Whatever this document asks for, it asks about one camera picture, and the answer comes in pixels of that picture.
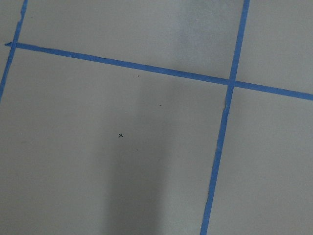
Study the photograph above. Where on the crossing blue tape strip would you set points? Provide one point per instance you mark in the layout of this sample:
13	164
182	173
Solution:
165	71

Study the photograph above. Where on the long blue tape strip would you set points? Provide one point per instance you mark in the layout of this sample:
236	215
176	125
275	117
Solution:
224	119

